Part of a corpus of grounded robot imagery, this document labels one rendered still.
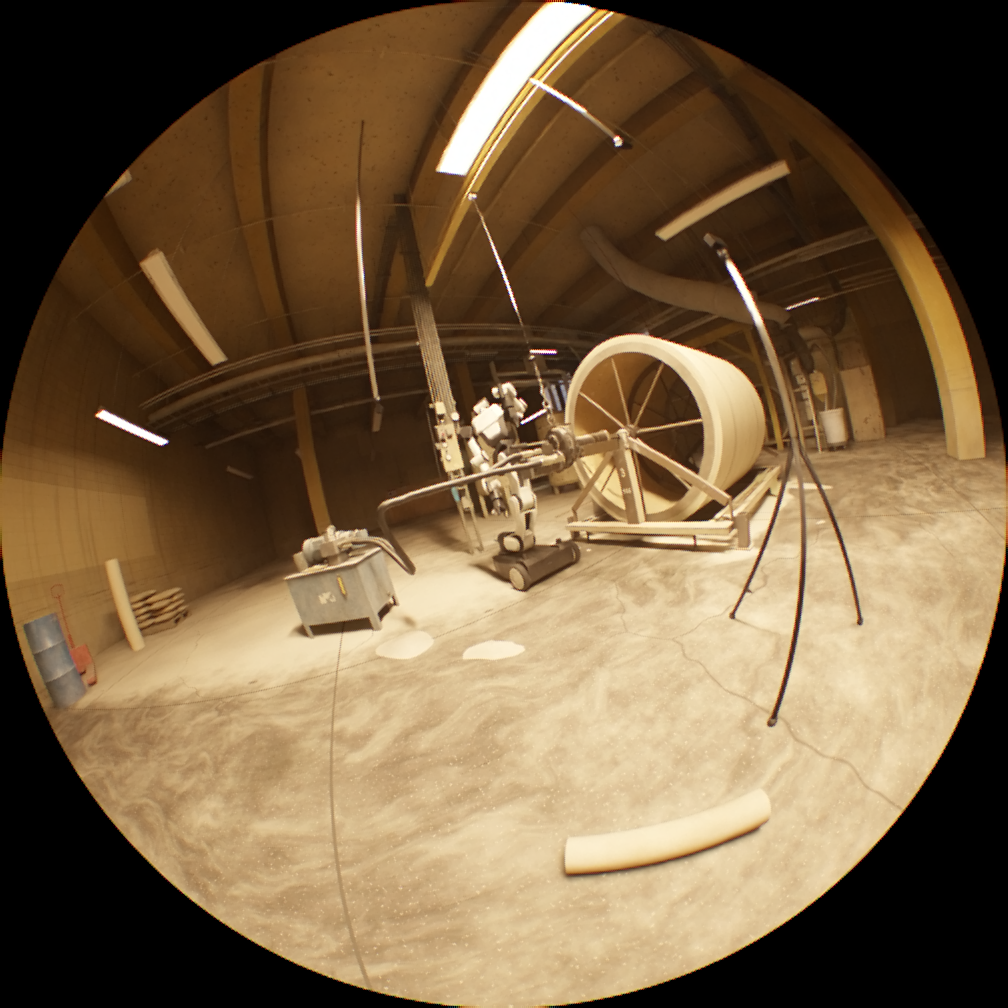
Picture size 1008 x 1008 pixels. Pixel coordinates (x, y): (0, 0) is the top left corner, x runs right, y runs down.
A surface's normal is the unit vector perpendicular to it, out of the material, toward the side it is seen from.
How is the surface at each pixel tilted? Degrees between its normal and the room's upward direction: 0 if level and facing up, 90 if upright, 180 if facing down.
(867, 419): 90
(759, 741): 0
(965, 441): 90
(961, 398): 90
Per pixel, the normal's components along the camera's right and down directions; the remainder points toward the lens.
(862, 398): -0.86, 0.26
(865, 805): -0.26, -0.96
